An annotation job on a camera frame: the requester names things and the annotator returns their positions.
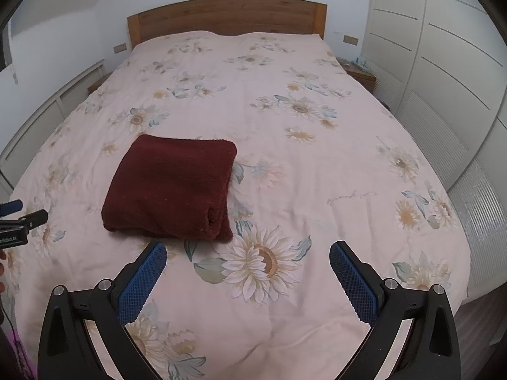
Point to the purple clothing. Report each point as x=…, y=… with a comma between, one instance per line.
x=25, y=358

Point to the white window ledge cabinet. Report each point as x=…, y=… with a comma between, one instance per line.
x=43, y=111

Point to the beige wall switch plate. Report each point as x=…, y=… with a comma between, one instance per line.
x=350, y=39
x=120, y=48

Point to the ribbed translucent panel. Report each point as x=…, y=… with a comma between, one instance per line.
x=483, y=229

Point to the wooden headboard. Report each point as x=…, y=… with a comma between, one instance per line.
x=225, y=18

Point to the dark red knitted sweater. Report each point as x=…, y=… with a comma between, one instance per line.
x=170, y=182

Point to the teal items on nightstand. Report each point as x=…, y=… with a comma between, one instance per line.
x=361, y=62

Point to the wooden nightstand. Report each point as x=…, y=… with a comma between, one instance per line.
x=362, y=77

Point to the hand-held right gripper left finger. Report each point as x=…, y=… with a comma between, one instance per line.
x=142, y=281

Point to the pink floral bedspread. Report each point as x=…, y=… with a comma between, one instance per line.
x=297, y=166

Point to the person's left hand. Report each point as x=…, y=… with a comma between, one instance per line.
x=2, y=271

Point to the white wardrobe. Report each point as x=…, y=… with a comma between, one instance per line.
x=447, y=67

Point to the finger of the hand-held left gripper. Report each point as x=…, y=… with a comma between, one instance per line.
x=35, y=218
x=12, y=208

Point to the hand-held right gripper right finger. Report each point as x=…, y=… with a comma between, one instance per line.
x=354, y=281

